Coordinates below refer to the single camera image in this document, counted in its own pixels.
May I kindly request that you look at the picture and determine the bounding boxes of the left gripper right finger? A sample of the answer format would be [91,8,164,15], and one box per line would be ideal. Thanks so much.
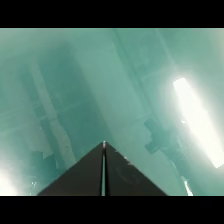
[104,142,168,197]

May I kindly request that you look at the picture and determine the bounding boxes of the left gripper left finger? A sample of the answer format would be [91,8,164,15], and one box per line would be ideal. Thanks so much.
[37,142,105,197]

